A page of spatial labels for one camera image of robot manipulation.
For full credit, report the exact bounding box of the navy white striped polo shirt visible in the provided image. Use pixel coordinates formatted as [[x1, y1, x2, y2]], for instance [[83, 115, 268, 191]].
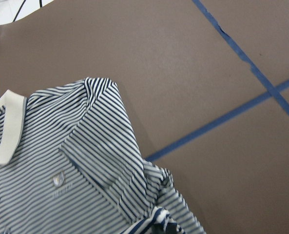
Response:
[[0, 78, 204, 234]]

